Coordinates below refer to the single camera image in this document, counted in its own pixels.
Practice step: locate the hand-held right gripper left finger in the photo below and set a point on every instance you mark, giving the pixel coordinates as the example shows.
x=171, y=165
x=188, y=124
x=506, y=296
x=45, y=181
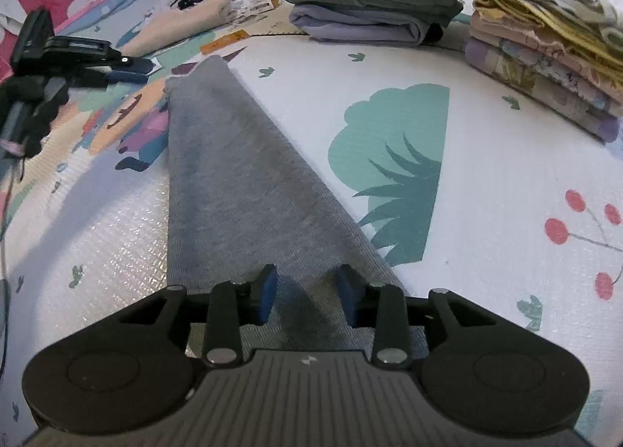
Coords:
x=267, y=292

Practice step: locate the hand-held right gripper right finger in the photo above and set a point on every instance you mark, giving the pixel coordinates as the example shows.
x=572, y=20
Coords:
x=346, y=293

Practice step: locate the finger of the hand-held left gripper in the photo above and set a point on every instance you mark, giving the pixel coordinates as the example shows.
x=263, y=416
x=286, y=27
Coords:
x=127, y=78
x=132, y=66

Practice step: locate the grey knit garment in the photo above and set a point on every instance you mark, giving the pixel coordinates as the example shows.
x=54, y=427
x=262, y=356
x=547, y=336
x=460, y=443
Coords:
x=233, y=174

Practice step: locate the stack of yellow pastel clothes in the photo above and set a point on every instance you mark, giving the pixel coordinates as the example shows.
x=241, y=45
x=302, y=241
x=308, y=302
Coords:
x=535, y=62

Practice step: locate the person's left hand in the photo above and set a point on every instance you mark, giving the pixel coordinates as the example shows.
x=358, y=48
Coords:
x=36, y=104

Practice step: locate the white crumpled cloth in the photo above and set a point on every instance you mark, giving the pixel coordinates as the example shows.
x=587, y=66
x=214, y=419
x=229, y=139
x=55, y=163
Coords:
x=9, y=14

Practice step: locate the beige folded garment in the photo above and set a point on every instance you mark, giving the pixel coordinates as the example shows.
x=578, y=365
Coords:
x=194, y=18

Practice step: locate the orange paper tag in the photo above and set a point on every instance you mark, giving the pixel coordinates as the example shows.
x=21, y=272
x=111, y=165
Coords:
x=228, y=41

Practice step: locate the pile of paper clothing tags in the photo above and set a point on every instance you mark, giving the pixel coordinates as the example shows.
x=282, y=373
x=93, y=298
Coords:
x=254, y=1

